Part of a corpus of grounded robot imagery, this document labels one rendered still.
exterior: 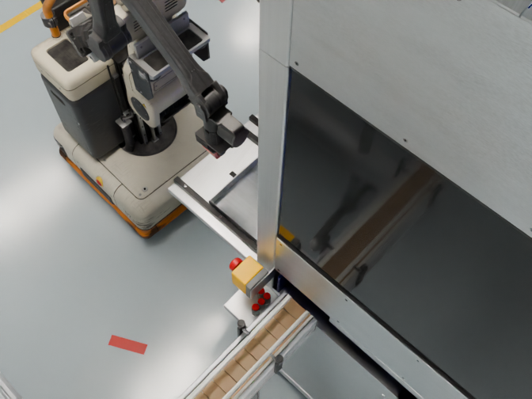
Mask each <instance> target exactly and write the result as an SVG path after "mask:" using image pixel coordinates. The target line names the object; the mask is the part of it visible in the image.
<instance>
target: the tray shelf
mask: <svg viewBox="0 0 532 399"><path fill-rule="evenodd" d="M244 127H246V128H247V129H249V130H250V131H251V132H252V133H253V134H254V135H256V136H257V137H258V126H256V125H255V124H254V123H252V122H251V121H248V122H247V123H246V124H245V125H244ZM257 156H258V145H256V144H255V143H254V142H252V141H251V140H250V139H248V138H246V140H245V141H244V142H243V143H242V144H241V145H240V146H239V147H237V148H233V149H232V148H229V149H228V150H227V151H226V153H225V154H224V155H223V156H221V157H220V158H218V159H216V158H215V157H214V156H212V155H211V154H209V155H207V156H206V157H205V158H204V159H203V160H201V161H200V162H199V163H198V164H196V165H195V166H194V167H193V168H191V169H190V170H189V171H188V172H187V173H186V174H185V175H183V176H182V177H181V180H182V181H183V182H185V183H186V184H187V185H188V186H189V187H191V188H192V189H193V190H194V191H195V192H197V193H198V194H199V195H200V196H202V197H203V198H204V199H205V200H206V201H207V202H208V203H209V199H210V198H211V197H212V196H213V195H214V194H215V193H217V192H218V191H219V190H220V189H221V188H222V187H224V186H225V185H226V184H227V183H228V182H229V181H231V180H232V179H233V177H232V176H231V175H230V174H229V173H230V172H232V171H234V172H235V173H236V174H238V173H240V172H241V171H242V170H243V169H244V168H245V167H246V166H247V165H248V164H249V163H250V162H251V161H253V160H254V159H255V158H256V157H257ZM168 190H169V193H171V194H172V195H173V196H174V197H175V198H176V199H178V200H179V201H180V202H181V203H182V204H183V205H185V206H186V207H187V209H189V210H190V211H191V212H192V213H193V214H194V215H195V216H196V217H198V218H199V219H200V220H201V221H202V222H204V223H205V224H206V225H207V226H208V227H209V228H210V229H212V230H213V231H214V232H215V233H216V234H217V235H218V236H219V237H220V238H221V239H222V240H223V241H225V242H226V243H227V244H228V245H229V246H231V247H232V248H233V249H234V250H235V251H236V252H237V253H239V254H240V255H241V256H242V257H243V258H245V259H246V258H247V257H248V256H251V257H252V258H253V259H254V260H256V261H257V254H256V253H254V251H252V250H251V249H250V248H249V247H248V246H247V245H246V244H245V243H243V242H242V241H241V240H240V239H239V238H238V237H236V236H235V235H234V234H233V233H232V232H230V231H229V230H228V229H227V228H226V227H225V226H224V225H223V224H222V223H221V222H219V221H218V220H217V219H216V218H215V217H214V216H212V215H211V214H210V213H209V212H208V211H206V210H205V209H204V208H203V207H202V206H200V205H199V204H198V203H197V202H196V201H195V200H194V199H193V198H192V197H191V196H190V195H188V194H187V193H186V192H185V191H184V190H183V189H181V188H180V187H179V186H178V185H177V184H175V183H174V184H172V185H171V186H170V187H169V188H168Z"/></svg>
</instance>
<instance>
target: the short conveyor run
mask: <svg viewBox="0 0 532 399"><path fill-rule="evenodd" d="M274 318H275V319H274ZM237 326H238V327H237V339H236V340H235V341H234V342H233V343H232V344H231V345H230V346H229V347H228V348H227V349H226V350H225V351H224V352H223V353H222V354H221V355H220V356H219V357H218V358H217V359H216V360H215V361H214V362H213V363H212V364H211V365H210V366H209V367H208V368H207V369H206V370H205V371H204V372H203V373H202V374H201V375H200V376H199V377H198V378H197V379H196V380H195V381H194V382H193V383H192V384H191V385H190V386H189V387H188V388H187V389H186V390H185V391H184V392H183V393H182V394H181V395H180V396H179V397H178V398H177V399H252V397H253V396H254V395H255V394H256V393H257V392H258V391H259V390H260V389H261V387H262V386H263V385H264V384H265V383H266V382H267V381H268V380H269V379H270V378H271V377H272V376H273V374H277V373H278V372H279V371H280V370H281V368H282V365H283V364H284V363H285V362H286V361H287V360H288V359H289V358H290V357H291V355H292V354H293V353H294V352H295V351H296V350H297V349H298V348H299V347H300V346H301V345H302V343H303V342H304V341H305V340H306V339H307V338H308V337H309V336H310V335H311V333H312V332H313V331H315V329H316V326H317V319H316V318H314V316H312V315H311V314H310V312H309V311H308V310H305V309H304V308H303V307H301V306H300V305H299V304H298V303H297V302H296V301H295V300H294V299H293V298H292V297H291V296H290V295H289V294H287V293H286V292H285V291H284V292H283V293H282V294H281V295H280V296H279V297H278V298H277V299H276V300H275V301H274V302H273V303H272V304H271V305H270V306H269V307H268V308H267V309H266V310H265V311H264V312H263V313H262V314H261V315H260V316H259V317H258V318H257V319H256V320H255V321H254V322H253V323H252V324H251V325H250V326H249V327H248V328H247V329H246V328H245V321H244V320H242V319H240V320H238V322H237ZM212 380H213V381H212Z"/></svg>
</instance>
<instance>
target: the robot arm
mask: <svg viewBox="0 0 532 399"><path fill-rule="evenodd" d="M120 1H121V2H122V3H123V4H124V5H125V6H126V7H127V8H128V10H129V11H130V12H131V14H132V15H133V17H134V18H135V19H136V21H137V22H138V23H139V25H140V26H141V27H142V29H143V30H144V32H145V33H146V34H147V35H148V36H149V38H150V39H151V41H152V42H153V44H154V45H155V47H156V48H157V49H158V50H159V51H160V53H161V54H162V56H163V57H164V58H165V60H166V61H167V63H168V64H169V65H170V66H171V68H172V69H173V71H174V72H175V74H176V75H177V77H178V78H179V80H180V83H181V85H182V86H183V89H184V91H185V92H186V93H187V95H188V96H189V98H188V99H189V100H190V101H191V102H192V103H193V105H194V107H195V110H196V115H197V116H198V117H199V118H200V119H201V120H202V121H203V126H202V127H201V128H200V129H199V130H198V131H197V132H196V133H195V134H196V141H197V142H199V143H200V144H201V145H203V148H205V149H206V150H207V151H208V152H209V153H210V154H211V155H212V156H214V157H215V158H216V159H218V158H220V157H221V156H223V155H224V154H225V153H226V151H227V150H228V149H229V148H232V149H233V148H237V147H239V146H240V145H241V144H242V143H243V142H244V141H245V140H246V138H247V136H248V133H249V131H248V130H247V129H246V128H245V127H244V125H243V124H242V123H241V122H240V121H238V120H237V119H236V118H234V117H233V116H232V112H231V111H230V110H229V109H228V108H226V105H227V104H228V98H229V97H228V92H227V90H226V88H225V87H224V86H223V85H220V84H219V83H218V82H217V81H216V80H215V81H214V80H213V79H212V77H211V76H210V75H209V73H207V72H206V71H205V70H204V69H203V68H202V67H201V66H200V65H199V64H198V63H197V61H195V60H194V58H193V57H192V55H191V54H190V52H189V51H188V49H187V48H186V47H185V46H184V44H183V43H182V41H181V40H180V38H179V37H178V36H177V34H176V33H175V32H174V31H173V29H172V27H171V26H170V25H169V23H168V21H167V20H166V19H165V18H164V16H163V15H162V13H161V12H160V10H159V9H158V8H157V6H156V5H155V4H154V2H153V1H152V0H120ZM89 6H90V9H91V14H92V16H91V17H88V18H87V19H85V20H84V21H82V22H81V23H79V24H78V25H75V26H74V27H73V28H70V29H69V30H67V31H66V35H67V37H68V38H69V40H70V42H71V43H72V44H73V46H74V48H75V50H76V51H77V53H78V54H79V55H80V56H81V57H86V56H87V55H88V54H90V53H91V52H92V53H93V54H95V56H96V57H98V59H99V60H100V61H102V62H104V63H105V62H106V61H107V60H110V59H111V58H112V57H113V56H114V55H115V54H116V53H117V52H119V51H121V50H123V49H124V48H125V47H126V46H127V45H128V44H129V43H130V42H131V41H132V38H131V34H130V33H129V31H128V30H127V26H126V23H125V22H124V20H123V19H122V18H120V17H119V16H118V15H116V13H115V8H114V3H113V0H89Z"/></svg>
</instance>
